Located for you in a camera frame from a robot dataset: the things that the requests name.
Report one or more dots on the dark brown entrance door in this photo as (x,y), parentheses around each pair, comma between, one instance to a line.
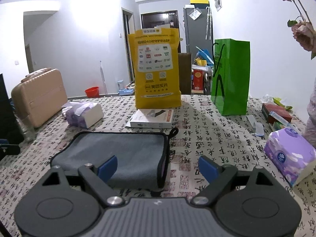
(154,19)

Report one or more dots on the clear drinking glass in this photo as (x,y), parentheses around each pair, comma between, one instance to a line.
(27,129)

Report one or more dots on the red gift box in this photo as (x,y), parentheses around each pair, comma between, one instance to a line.
(198,80)

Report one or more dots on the beige hard suitcase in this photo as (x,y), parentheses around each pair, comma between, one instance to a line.
(39,96)

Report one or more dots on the yellow delivery bag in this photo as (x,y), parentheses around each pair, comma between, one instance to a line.
(154,53)

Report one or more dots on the purple tissue box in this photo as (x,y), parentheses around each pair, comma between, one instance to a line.
(82,114)
(291,154)

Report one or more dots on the left purple tissue box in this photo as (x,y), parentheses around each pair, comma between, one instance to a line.
(82,114)

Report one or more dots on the right purple tissue box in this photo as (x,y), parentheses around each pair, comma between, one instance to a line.
(291,154)

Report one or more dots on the wall picture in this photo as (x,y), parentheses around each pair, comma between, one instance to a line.
(218,4)

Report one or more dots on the black paper shopping bag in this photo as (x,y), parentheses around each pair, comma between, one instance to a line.
(10,130)

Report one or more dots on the grey refrigerator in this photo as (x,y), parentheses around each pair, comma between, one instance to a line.
(195,24)

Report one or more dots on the white flat box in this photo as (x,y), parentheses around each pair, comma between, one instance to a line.
(151,118)

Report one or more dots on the green paper shopping bag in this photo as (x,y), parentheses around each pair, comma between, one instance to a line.
(231,76)

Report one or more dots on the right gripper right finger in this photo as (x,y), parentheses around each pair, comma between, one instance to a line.
(219,180)

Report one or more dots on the purple grey microfibre towel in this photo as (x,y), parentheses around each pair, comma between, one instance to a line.
(127,160)

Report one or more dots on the red plastic basin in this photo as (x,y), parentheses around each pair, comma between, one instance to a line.
(92,92)

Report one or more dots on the dried pink roses bouquet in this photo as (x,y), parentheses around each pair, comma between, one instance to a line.
(302,28)

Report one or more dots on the yellow black box on fridge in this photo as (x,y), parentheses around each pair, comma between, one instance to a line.
(199,2)

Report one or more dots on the calligraphy print tablecloth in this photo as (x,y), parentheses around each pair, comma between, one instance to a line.
(202,131)

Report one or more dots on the brown chair back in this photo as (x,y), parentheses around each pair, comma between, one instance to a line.
(185,72)

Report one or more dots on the dark red small box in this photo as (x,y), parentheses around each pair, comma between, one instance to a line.
(268,108)

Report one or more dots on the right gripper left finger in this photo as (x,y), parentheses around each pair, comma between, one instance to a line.
(95,178)

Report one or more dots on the grey wrapped flower vase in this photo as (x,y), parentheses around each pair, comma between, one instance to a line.
(310,129)

